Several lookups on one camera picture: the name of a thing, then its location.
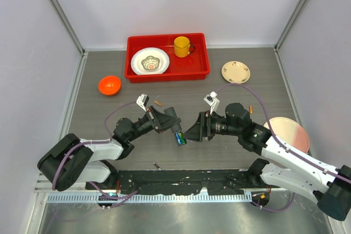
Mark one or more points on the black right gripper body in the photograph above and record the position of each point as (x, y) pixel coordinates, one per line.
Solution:
(210, 121)

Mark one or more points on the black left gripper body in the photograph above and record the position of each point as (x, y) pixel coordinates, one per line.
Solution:
(151, 117)

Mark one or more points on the black remote control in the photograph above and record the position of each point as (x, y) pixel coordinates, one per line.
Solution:
(176, 128)

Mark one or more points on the blue battery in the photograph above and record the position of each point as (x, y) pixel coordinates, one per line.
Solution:
(178, 138)

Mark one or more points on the green yellow battery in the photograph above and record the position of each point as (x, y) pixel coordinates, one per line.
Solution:
(182, 138)

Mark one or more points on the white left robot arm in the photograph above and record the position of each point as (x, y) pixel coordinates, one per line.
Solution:
(73, 160)

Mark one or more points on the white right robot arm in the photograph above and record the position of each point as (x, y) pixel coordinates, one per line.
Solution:
(279, 163)

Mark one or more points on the orange battery left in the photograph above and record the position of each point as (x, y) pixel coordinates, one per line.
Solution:
(157, 103)

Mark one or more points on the white paper plate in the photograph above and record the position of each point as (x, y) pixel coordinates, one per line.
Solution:
(142, 54)

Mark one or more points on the small patterned bowl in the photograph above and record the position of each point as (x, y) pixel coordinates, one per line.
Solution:
(150, 63)

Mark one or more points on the orange plastic bowl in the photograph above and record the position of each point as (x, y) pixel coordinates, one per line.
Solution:
(109, 85)

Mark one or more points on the red plastic tray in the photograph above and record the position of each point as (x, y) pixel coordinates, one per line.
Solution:
(194, 66)

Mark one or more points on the beige floral plate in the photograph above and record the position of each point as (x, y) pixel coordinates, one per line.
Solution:
(235, 72)

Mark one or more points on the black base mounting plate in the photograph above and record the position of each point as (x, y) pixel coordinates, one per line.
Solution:
(184, 182)

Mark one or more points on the yellow mug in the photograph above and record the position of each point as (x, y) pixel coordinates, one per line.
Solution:
(183, 47)

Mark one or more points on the pink plate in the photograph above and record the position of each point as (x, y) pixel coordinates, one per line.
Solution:
(290, 132)

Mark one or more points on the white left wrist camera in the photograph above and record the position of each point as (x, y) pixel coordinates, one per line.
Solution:
(142, 101)

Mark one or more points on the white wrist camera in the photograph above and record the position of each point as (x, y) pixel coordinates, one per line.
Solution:
(212, 100)
(142, 101)

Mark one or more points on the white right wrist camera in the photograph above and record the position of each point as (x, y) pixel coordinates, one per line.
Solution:
(212, 100)

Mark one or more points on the white slotted cable duct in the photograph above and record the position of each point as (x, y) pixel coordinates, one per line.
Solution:
(94, 197)

